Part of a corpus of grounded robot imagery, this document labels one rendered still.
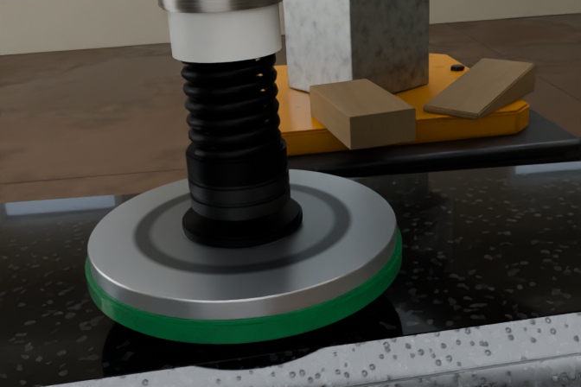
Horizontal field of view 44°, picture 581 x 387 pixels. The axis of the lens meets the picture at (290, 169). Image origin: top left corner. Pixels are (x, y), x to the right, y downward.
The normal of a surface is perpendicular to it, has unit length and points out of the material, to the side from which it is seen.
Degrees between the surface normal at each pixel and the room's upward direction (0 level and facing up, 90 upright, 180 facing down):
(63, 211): 0
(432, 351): 45
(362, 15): 90
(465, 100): 11
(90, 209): 0
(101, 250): 0
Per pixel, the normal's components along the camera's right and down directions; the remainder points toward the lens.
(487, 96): -0.19, -0.86
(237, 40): 0.28, 0.32
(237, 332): 0.04, 0.35
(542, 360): 0.06, -0.43
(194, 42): -0.48, 0.33
